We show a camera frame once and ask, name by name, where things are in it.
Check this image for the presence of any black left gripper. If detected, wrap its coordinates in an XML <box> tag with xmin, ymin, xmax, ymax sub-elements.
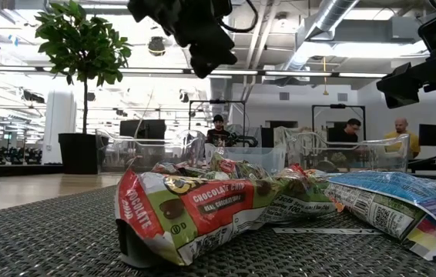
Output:
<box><xmin>156</xmin><ymin>0</ymin><xmax>238</xmax><ymax>80</ymax></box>

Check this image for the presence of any chocolate chip granola bar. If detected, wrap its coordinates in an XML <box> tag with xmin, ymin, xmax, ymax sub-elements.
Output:
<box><xmin>210</xmin><ymin>152</ymin><xmax>273</xmax><ymax>181</ymax></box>
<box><xmin>114</xmin><ymin>168</ymin><xmax>344</xmax><ymax>267</ymax></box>
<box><xmin>150</xmin><ymin>161</ymin><xmax>219</xmax><ymax>181</ymax></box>

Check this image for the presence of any oatmeal raisin granola bar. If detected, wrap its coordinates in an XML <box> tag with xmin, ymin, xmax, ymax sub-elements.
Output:
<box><xmin>324</xmin><ymin>171</ymin><xmax>436</xmax><ymax>262</ymax></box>

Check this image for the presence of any long ceiling light strip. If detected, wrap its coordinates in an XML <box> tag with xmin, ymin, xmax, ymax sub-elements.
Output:
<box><xmin>337</xmin><ymin>72</ymin><xmax>388</xmax><ymax>79</ymax></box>
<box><xmin>263</xmin><ymin>70</ymin><xmax>334</xmax><ymax>78</ymax></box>
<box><xmin>212</xmin><ymin>68</ymin><xmax>260</xmax><ymax>76</ymax></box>
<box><xmin>119</xmin><ymin>67</ymin><xmax>185</xmax><ymax>75</ymax></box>

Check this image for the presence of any person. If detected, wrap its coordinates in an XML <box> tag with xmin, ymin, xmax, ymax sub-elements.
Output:
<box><xmin>205</xmin><ymin>114</ymin><xmax>233</xmax><ymax>148</ymax></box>
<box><xmin>327</xmin><ymin>118</ymin><xmax>362</xmax><ymax>144</ymax></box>
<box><xmin>384</xmin><ymin>117</ymin><xmax>421</xmax><ymax>159</ymax></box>

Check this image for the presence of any black computer monitor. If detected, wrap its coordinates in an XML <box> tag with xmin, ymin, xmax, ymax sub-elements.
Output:
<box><xmin>418</xmin><ymin>123</ymin><xmax>436</xmax><ymax>147</ymax></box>
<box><xmin>119</xmin><ymin>118</ymin><xmax>167</xmax><ymax>140</ymax></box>

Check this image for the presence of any yellow hanging pendant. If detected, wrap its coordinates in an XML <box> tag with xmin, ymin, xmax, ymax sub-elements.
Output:
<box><xmin>321</xmin><ymin>56</ymin><xmax>330</xmax><ymax>96</ymax></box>

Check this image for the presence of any clear plastic bin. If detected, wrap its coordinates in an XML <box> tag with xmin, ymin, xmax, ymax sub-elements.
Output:
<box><xmin>95</xmin><ymin>128</ymin><xmax>206</xmax><ymax>174</ymax></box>
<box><xmin>285</xmin><ymin>132</ymin><xmax>411</xmax><ymax>174</ymax></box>

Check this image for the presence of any translucent white plastic bin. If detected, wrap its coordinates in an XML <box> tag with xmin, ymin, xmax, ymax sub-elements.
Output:
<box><xmin>204</xmin><ymin>144</ymin><xmax>287</xmax><ymax>174</ymax></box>

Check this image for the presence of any green leafy indoor tree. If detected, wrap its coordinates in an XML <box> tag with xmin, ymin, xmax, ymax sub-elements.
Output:
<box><xmin>35</xmin><ymin>0</ymin><xmax>132</xmax><ymax>135</ymax></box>

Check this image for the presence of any black square planter pot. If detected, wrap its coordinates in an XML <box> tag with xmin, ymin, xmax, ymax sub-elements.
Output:
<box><xmin>58</xmin><ymin>132</ymin><xmax>102</xmax><ymax>175</ymax></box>

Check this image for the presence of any white label strip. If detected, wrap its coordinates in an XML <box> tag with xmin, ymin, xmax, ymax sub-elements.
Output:
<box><xmin>273</xmin><ymin>226</ymin><xmax>383</xmax><ymax>235</ymax></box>

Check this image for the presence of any grey woven table mat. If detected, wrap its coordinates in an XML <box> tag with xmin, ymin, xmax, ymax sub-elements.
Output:
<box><xmin>0</xmin><ymin>184</ymin><xmax>436</xmax><ymax>277</ymax></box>

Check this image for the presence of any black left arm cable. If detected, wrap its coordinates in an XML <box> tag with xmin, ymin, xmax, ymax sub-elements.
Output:
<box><xmin>217</xmin><ymin>0</ymin><xmax>260</xmax><ymax>35</ymax></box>

